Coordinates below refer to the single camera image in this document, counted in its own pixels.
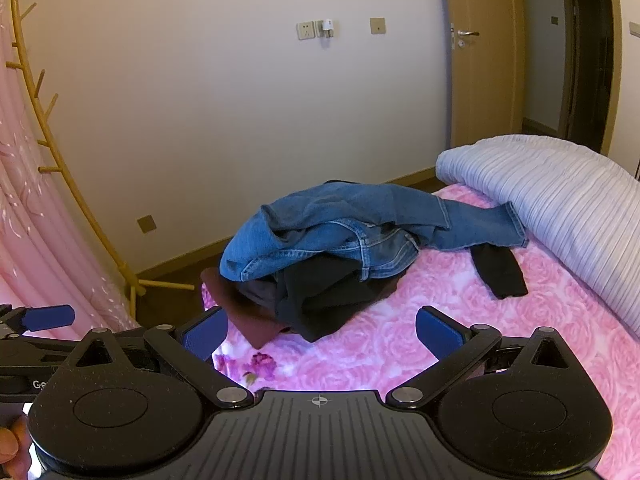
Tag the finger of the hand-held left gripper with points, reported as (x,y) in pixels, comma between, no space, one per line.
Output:
(50,317)

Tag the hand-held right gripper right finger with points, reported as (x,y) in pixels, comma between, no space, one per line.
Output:
(440,335)

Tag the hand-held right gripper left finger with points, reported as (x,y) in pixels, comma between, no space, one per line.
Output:
(205,335)

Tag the blue denim jeans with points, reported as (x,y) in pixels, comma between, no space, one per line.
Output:
(350,210)

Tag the person's left hand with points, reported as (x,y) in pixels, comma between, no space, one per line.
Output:
(11,445)

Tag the pink floral bed sheet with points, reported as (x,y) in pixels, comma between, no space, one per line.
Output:
(450,290)

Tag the maroon garment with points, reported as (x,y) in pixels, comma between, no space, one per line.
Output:
(250,320)

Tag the black garment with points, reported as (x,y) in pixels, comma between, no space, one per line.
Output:
(500,270)
(320,305)

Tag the wooden coat rack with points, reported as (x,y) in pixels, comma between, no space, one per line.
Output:
(131,280)

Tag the pink curtain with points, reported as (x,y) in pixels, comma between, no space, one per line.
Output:
(30,210)

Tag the wooden door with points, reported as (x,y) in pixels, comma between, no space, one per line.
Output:
(480,85)

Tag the white plug-in night light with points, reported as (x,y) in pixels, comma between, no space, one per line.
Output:
(327,26)

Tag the brown wall plate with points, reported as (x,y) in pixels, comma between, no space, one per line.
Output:
(146,224)

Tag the dark wooden door frame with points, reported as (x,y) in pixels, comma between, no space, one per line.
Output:
(567,60)

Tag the brown wall switch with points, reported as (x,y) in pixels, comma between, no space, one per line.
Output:
(378,25)

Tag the white wall socket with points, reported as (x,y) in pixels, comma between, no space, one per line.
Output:
(306,30)

